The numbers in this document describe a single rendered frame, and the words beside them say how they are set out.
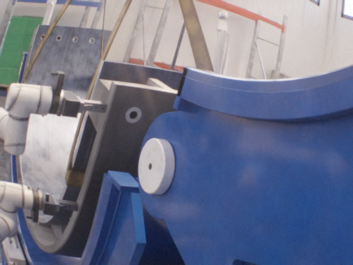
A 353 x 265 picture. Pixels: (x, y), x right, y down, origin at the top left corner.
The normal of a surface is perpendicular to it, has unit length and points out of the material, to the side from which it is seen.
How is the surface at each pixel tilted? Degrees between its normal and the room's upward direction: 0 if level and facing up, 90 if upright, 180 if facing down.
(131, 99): 94
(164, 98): 93
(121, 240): 90
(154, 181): 90
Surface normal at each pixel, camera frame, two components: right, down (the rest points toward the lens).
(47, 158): 0.40, -0.72
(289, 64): 0.42, 0.32
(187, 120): -0.87, -0.11
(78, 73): 0.47, -0.11
